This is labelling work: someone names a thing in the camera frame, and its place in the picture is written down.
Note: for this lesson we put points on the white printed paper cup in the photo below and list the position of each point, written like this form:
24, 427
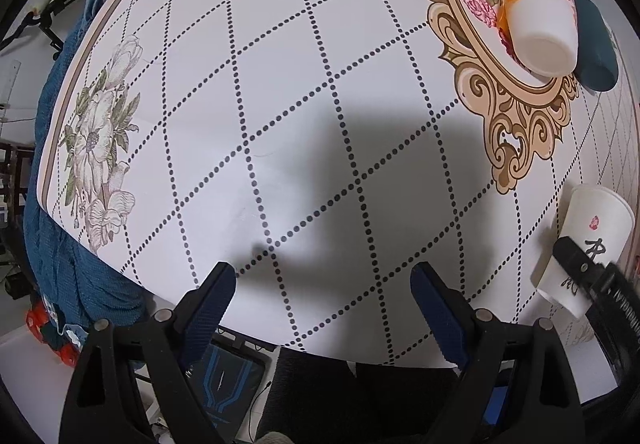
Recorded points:
585, 219

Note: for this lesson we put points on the black metal stand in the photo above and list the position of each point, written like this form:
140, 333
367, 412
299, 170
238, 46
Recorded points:
50, 18

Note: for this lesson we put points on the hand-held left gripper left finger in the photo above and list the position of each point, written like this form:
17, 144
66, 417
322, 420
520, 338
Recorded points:
207, 319

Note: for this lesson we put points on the red and teal bag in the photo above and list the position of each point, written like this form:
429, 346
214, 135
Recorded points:
47, 324

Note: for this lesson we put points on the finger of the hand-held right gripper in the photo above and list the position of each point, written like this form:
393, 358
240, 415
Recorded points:
582, 259

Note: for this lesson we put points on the blue table skirt cloth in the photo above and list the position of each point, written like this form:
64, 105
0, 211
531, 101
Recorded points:
60, 244

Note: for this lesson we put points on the person's dark trousers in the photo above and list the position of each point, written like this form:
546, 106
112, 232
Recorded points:
345, 399

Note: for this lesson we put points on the white cup with orange band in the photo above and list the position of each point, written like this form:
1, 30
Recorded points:
537, 18

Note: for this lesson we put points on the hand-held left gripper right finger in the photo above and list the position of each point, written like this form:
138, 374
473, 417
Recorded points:
440, 319

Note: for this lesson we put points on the black and blue patterned mat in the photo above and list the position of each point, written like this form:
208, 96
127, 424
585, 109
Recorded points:
227, 376

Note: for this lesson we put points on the dark teal cup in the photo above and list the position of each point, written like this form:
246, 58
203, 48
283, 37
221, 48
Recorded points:
597, 48

